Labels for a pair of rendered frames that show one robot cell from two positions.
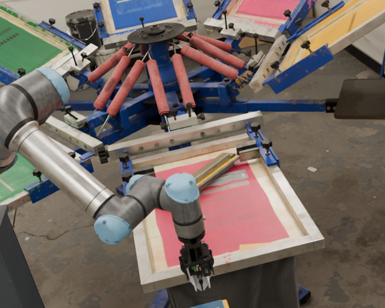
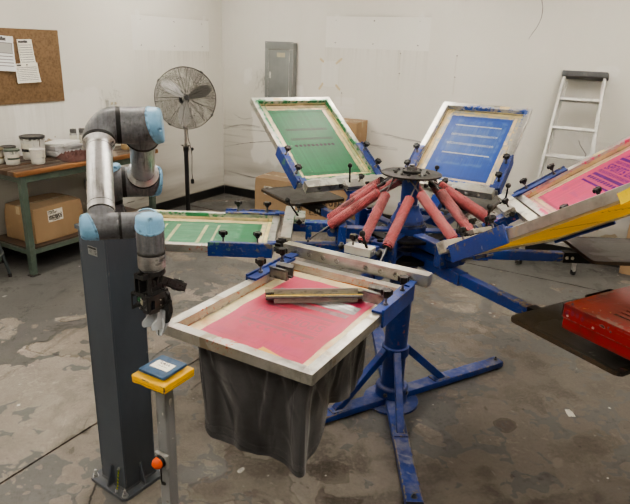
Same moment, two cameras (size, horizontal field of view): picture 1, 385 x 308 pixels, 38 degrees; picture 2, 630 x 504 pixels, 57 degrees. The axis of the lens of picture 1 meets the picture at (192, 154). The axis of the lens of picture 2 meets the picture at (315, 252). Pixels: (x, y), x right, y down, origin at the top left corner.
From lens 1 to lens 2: 1.22 m
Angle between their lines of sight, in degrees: 33
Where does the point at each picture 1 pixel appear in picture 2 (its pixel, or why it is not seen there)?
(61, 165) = (93, 168)
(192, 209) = (144, 243)
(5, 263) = (106, 259)
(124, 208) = (103, 216)
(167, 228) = (243, 310)
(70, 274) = not seen: hidden behind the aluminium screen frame
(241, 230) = (281, 340)
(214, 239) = (255, 333)
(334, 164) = (601, 423)
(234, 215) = (296, 329)
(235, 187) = (332, 315)
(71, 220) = not seen: hidden behind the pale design
